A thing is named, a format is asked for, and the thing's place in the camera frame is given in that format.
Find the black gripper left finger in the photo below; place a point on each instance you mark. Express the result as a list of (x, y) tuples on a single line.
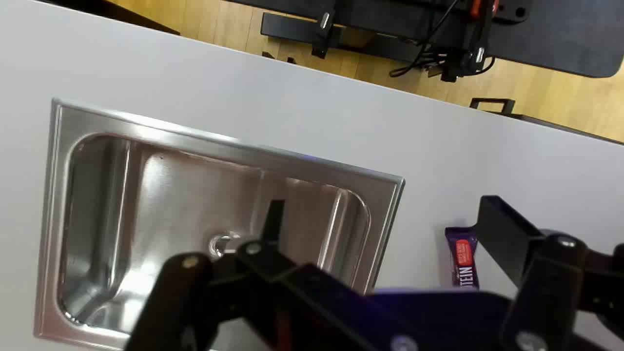
[(286, 293)]

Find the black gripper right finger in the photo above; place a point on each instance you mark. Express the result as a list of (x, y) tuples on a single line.
[(547, 274)]

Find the purple chocolate bar wrapper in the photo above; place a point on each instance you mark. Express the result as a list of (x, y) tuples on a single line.
[(463, 260)]

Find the stainless steel sink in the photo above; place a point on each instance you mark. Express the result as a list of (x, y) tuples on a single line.
[(176, 196)]

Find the black equipment stand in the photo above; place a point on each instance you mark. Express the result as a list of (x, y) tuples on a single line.
[(553, 40)]

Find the black desk bracket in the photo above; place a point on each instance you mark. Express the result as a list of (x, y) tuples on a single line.
[(286, 28)]

